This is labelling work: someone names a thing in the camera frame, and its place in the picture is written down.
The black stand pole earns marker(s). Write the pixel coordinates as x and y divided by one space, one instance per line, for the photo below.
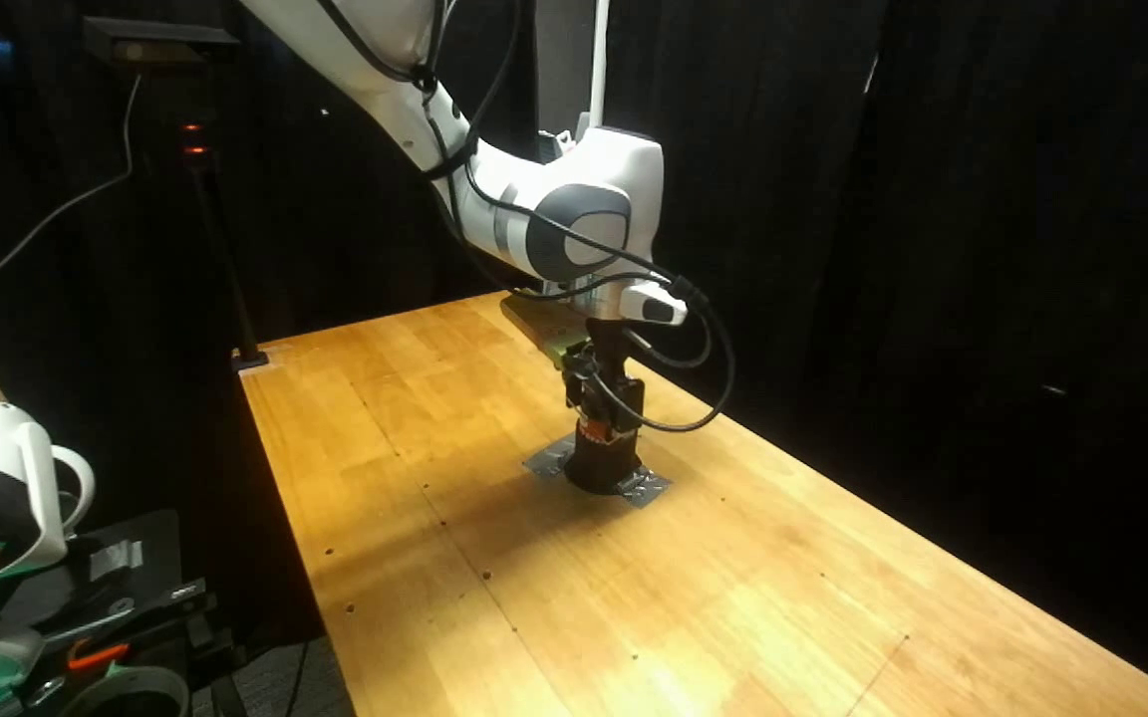
221 251

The white vertical pole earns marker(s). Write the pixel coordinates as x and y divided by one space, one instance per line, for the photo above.
595 64

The grey tape piece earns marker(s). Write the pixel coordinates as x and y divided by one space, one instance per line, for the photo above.
548 460

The black curtain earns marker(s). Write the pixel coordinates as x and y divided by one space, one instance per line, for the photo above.
934 265

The black equipment case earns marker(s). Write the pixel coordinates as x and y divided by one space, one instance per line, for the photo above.
168 542

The dark jar with blue lid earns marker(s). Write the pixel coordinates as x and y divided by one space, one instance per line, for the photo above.
599 462

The grey tape strip on case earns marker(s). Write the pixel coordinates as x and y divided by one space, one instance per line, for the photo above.
116 561

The grey square base plate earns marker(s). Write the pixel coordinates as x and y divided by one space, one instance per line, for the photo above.
645 486

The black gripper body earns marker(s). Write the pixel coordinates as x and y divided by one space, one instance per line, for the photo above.
603 369

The orange rubber band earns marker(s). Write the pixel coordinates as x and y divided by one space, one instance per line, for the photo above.
606 434

